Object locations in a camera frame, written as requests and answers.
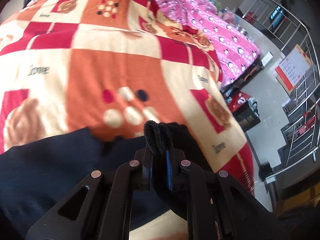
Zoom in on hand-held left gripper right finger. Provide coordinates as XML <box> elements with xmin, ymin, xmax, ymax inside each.
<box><xmin>165</xmin><ymin>148</ymin><xmax>253</xmax><ymax>240</ymax></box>

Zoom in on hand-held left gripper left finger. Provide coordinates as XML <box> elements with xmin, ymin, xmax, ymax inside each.
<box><xmin>25</xmin><ymin>145</ymin><xmax>153</xmax><ymax>240</ymax></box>

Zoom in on black pants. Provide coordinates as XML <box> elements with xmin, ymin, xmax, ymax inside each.
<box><xmin>0</xmin><ymin>120</ymin><xmax>218</xmax><ymax>240</ymax></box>

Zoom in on black gift bag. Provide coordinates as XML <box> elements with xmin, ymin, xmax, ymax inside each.
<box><xmin>235</xmin><ymin>101</ymin><xmax>262</xmax><ymax>132</ymax></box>

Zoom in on red gift bag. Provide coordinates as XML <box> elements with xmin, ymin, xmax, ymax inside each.
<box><xmin>229</xmin><ymin>91</ymin><xmax>253</xmax><ymax>113</ymax></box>

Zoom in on red orange patchwork blanket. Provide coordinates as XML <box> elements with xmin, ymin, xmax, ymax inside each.
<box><xmin>0</xmin><ymin>0</ymin><xmax>256</xmax><ymax>240</ymax></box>

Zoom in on steel stair railing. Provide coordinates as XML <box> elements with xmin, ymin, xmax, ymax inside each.
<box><xmin>252</xmin><ymin>0</ymin><xmax>320</xmax><ymax>182</ymax></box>

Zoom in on yellow cardboard box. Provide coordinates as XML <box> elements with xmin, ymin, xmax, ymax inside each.
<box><xmin>275</xmin><ymin>182</ymin><xmax>320</xmax><ymax>217</ymax></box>

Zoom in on pink penguin print blanket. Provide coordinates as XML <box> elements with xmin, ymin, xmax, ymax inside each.
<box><xmin>154</xmin><ymin>0</ymin><xmax>262</xmax><ymax>89</ymax></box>

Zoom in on dark bed frame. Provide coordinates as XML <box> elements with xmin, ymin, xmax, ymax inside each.
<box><xmin>221</xmin><ymin>62</ymin><xmax>264</xmax><ymax>92</ymax></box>

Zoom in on wall calendar poster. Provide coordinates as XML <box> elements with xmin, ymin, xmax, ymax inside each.
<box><xmin>275</xmin><ymin>44</ymin><xmax>313</xmax><ymax>95</ymax></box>

